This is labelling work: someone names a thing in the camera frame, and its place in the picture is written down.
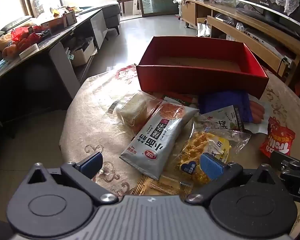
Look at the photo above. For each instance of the blue snack packet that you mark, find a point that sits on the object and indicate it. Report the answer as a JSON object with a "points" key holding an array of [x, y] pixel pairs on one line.
{"points": [[222, 100]]}

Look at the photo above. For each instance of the wooden television cabinet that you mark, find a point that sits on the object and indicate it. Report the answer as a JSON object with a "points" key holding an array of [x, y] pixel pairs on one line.
{"points": [[215, 7]]}

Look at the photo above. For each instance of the red snack packet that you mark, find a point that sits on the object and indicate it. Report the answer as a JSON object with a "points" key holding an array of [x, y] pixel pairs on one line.
{"points": [[277, 140]]}

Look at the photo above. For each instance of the black curved television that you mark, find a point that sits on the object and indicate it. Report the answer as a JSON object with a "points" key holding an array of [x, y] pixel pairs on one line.
{"points": [[277, 16]]}

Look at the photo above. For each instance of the yellow pastry packet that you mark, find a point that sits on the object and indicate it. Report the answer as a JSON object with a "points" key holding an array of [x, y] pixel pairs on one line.
{"points": [[197, 142]]}

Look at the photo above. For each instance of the grey sofa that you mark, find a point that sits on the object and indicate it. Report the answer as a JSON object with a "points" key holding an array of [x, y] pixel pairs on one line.
{"points": [[110, 12]]}

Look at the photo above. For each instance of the red plastic bag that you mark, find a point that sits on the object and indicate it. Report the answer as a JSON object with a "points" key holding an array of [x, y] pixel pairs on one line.
{"points": [[22, 33]]}

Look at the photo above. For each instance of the white open storage box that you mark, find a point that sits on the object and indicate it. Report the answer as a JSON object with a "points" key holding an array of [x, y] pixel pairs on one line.
{"points": [[83, 53]]}

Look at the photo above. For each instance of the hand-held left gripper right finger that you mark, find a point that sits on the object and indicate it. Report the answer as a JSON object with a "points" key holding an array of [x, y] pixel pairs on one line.
{"points": [[211, 167]]}

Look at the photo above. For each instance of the golden cracker packet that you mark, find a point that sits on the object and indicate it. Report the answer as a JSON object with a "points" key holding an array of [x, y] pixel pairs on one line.
{"points": [[155, 186]]}

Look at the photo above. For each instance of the silver media player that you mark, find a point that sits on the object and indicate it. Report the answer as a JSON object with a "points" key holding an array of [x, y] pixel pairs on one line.
{"points": [[255, 37]]}

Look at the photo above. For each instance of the clear bread packet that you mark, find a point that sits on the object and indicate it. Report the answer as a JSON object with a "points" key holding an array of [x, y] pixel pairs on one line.
{"points": [[132, 110]]}

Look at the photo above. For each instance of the vacuum-packed sausage pack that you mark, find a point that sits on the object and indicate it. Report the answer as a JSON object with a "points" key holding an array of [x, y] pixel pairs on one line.
{"points": [[256, 112]]}

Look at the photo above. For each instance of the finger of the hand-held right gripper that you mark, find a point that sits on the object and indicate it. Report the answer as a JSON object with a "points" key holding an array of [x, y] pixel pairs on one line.
{"points": [[287, 165]]}

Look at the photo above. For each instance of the red cardboard box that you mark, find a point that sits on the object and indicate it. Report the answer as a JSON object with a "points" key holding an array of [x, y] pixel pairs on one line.
{"points": [[202, 80]]}

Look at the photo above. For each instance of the white snack packet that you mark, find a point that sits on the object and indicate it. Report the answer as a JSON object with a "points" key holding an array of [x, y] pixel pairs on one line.
{"points": [[222, 120]]}

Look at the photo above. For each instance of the green and red wafer packet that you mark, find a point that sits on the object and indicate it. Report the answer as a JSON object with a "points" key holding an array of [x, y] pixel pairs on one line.
{"points": [[185, 100]]}

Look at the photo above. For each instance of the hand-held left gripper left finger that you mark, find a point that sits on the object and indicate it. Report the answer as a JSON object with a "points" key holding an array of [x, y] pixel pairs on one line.
{"points": [[91, 164]]}

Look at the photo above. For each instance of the white plastic bag on floor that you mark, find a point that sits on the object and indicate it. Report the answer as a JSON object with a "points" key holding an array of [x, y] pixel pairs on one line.
{"points": [[203, 30]]}

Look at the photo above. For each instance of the orange cardboard box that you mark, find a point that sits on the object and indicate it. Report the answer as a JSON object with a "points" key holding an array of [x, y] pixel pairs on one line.
{"points": [[55, 23]]}

